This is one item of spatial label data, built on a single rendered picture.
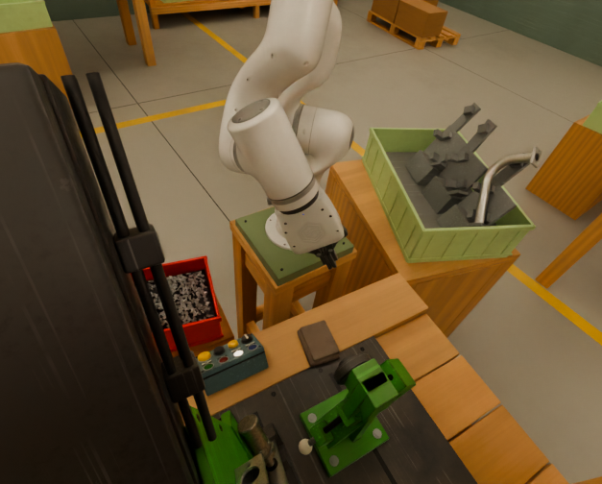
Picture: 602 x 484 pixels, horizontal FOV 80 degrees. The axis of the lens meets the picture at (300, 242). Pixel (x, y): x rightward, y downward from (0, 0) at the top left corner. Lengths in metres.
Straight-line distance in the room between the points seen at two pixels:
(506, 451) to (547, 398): 1.33
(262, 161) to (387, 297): 0.65
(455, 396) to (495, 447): 0.13
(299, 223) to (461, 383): 0.63
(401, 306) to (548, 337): 1.59
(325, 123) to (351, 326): 0.53
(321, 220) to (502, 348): 1.86
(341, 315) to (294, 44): 0.68
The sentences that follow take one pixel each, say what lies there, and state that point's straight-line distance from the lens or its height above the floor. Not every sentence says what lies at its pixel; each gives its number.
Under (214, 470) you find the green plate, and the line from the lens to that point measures 0.48.
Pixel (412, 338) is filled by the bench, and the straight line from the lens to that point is 1.04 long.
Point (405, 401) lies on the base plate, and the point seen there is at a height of 0.90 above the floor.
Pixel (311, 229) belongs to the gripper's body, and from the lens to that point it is 0.61.
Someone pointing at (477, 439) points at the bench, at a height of 0.88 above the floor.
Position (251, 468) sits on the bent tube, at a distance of 0.55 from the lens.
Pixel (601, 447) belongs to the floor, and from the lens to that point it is 2.40.
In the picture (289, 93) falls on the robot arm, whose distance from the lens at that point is 0.89.
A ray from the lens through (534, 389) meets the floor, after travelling 2.32.
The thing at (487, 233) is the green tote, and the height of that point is 0.93.
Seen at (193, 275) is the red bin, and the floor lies 0.88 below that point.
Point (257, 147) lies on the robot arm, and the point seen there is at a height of 1.45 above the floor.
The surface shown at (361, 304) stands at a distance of 1.02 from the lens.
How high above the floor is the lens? 1.74
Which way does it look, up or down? 48 degrees down
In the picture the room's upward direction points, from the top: 9 degrees clockwise
